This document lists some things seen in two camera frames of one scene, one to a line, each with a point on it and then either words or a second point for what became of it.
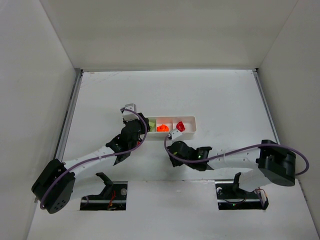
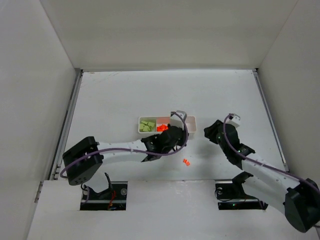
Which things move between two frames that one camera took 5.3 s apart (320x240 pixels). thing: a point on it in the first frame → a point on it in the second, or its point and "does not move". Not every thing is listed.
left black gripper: (141, 122) → (172, 131)
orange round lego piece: (163, 128) does not move
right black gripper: (175, 149) → (213, 129)
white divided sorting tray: (160, 127) does not move
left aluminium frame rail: (69, 116) does not move
